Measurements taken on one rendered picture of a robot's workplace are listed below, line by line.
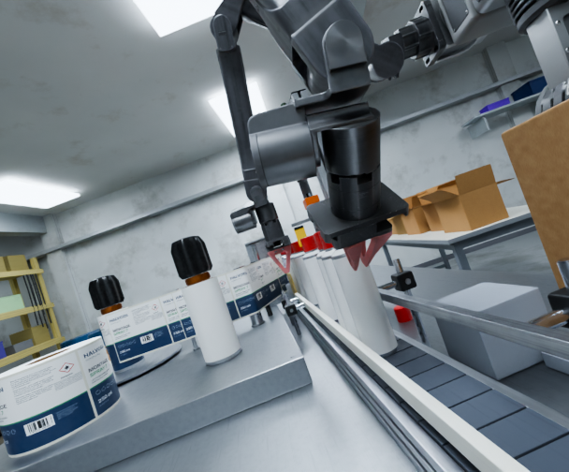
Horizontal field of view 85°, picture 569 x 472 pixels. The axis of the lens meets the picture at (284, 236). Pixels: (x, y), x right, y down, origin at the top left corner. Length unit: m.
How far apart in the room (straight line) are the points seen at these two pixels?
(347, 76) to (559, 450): 0.32
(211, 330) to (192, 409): 0.19
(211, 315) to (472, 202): 1.97
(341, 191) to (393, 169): 5.37
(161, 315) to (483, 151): 5.82
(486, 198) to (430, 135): 3.66
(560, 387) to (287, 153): 0.39
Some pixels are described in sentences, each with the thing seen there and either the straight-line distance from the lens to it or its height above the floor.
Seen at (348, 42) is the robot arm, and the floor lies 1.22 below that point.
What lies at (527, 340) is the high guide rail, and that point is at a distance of 0.30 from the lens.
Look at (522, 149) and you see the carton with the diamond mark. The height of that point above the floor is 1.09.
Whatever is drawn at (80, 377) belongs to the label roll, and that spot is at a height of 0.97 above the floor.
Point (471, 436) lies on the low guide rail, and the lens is 0.28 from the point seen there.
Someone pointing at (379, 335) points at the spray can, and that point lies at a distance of 0.49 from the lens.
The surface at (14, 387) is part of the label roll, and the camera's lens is 0.80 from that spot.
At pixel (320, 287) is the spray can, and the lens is 0.73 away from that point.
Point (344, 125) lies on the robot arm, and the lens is 0.31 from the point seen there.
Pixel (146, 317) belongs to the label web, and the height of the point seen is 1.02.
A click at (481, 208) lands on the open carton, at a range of 2.43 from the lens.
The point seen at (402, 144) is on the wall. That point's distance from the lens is 5.83.
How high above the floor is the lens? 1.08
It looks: 2 degrees up
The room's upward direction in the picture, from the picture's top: 19 degrees counter-clockwise
